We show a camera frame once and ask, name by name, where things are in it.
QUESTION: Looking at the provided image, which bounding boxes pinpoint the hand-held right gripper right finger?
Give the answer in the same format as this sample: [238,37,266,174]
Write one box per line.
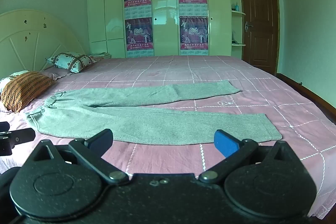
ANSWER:
[198,130,298,185]

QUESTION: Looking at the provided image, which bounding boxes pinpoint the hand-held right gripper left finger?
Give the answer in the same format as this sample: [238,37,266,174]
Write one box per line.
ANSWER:
[32,129,129,185]

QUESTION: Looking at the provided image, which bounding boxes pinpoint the grey sweat pants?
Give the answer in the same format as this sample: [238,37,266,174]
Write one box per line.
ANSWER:
[25,80,283,146]

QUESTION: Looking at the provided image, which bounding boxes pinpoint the orange striped pillow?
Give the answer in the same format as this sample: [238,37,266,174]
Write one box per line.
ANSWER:
[1,71,56,113]

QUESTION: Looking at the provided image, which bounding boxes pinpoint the white pillow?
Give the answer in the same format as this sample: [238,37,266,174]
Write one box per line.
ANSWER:
[0,70,30,94]

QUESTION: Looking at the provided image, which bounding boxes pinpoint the pink checked bedspread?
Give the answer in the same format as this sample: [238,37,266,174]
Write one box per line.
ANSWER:
[0,55,336,220]

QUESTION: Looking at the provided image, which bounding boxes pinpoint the pink pillow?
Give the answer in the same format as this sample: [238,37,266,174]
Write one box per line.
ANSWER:
[39,66,69,81]

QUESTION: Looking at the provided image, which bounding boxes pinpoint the teal patterned pillow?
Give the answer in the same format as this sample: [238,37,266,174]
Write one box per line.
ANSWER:
[45,51,97,73]

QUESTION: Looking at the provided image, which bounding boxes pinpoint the cream wooden headboard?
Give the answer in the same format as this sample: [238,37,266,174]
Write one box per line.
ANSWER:
[0,9,88,79]

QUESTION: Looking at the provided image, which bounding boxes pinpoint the brown wooden door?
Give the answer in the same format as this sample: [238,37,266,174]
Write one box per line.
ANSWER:
[238,0,279,76]

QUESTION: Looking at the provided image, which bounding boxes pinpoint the cream corner shelf unit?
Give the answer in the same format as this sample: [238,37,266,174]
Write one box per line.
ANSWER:
[226,0,247,57]

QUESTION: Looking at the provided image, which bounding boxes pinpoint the cream glossy wardrobe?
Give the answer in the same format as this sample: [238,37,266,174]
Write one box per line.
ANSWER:
[87,0,232,59]

